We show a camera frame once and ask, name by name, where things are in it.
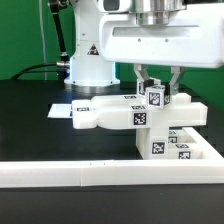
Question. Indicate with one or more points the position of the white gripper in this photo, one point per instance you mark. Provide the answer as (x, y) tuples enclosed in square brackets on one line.
[(162, 32)]

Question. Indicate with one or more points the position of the white tagged nut cube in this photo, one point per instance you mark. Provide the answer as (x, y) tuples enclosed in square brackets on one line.
[(141, 89), (156, 96)]

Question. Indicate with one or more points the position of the white chair back part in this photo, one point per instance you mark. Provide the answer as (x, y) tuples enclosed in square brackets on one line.
[(119, 112)]

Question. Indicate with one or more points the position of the white chair seat part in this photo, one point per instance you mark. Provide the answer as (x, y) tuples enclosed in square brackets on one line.
[(152, 143)]

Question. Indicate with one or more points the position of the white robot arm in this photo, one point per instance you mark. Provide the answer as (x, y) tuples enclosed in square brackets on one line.
[(87, 66)]

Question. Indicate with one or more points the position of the white U-shaped obstacle fence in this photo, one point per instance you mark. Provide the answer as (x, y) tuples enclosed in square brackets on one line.
[(209, 169)]

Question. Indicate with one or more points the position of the white base tag sheet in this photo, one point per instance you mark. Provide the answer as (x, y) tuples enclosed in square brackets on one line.
[(60, 111)]

